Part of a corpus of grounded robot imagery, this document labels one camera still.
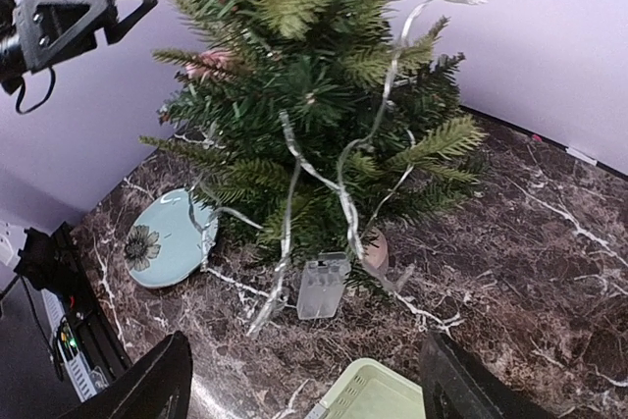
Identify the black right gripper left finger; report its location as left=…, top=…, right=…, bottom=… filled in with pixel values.
left=63, top=331, right=192, bottom=419

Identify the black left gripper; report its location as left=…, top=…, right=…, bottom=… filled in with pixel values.
left=1, top=0, right=158, bottom=95

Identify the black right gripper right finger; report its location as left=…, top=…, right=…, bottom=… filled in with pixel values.
left=420, top=332, right=553, bottom=419

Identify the green perforated plastic basket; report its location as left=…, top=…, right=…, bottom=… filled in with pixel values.
left=306, top=358, right=426, bottom=419

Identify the pink bow ornament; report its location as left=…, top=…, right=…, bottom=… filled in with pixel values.
left=185, top=49, right=233, bottom=80

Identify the clear battery box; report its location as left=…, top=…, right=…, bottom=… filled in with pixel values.
left=296, top=252, right=350, bottom=320

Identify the clear fairy light string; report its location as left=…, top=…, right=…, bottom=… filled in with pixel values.
left=169, top=0, right=490, bottom=340

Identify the small green christmas tree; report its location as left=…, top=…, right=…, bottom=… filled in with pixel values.
left=149, top=0, right=485, bottom=290

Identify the pink tree pot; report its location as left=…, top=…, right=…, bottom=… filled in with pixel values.
left=366, top=228, right=389, bottom=275

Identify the teal flower plate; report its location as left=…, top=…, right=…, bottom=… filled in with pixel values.
left=123, top=188, right=218, bottom=288

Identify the white slotted cable duct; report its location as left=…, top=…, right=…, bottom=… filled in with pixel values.
left=42, top=289, right=109, bottom=402

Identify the black front rail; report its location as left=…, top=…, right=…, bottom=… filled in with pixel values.
left=17, top=223, right=131, bottom=383

